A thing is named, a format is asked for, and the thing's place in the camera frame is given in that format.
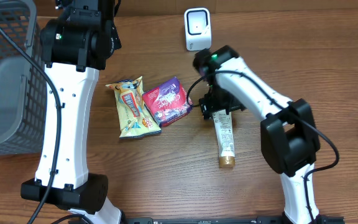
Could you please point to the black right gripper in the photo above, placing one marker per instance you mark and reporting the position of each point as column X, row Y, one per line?
column 207, row 105

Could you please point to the white tube gold cap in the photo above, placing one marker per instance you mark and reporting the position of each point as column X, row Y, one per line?
column 225, row 139

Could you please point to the red purple pad pack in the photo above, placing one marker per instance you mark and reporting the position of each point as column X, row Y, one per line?
column 167, row 102

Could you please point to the yellow snack bag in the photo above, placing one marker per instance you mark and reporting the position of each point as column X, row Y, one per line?
column 135, row 121

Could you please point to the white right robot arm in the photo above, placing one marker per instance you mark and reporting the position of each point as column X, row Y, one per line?
column 288, row 134

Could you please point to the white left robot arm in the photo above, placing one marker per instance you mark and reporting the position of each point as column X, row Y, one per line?
column 75, row 48

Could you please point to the white barcode scanner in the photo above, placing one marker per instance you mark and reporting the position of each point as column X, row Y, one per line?
column 198, row 34

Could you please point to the dark grey plastic basket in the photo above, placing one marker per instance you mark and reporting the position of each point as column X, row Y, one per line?
column 23, row 90

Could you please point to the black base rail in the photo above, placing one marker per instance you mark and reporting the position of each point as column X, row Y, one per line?
column 258, row 220

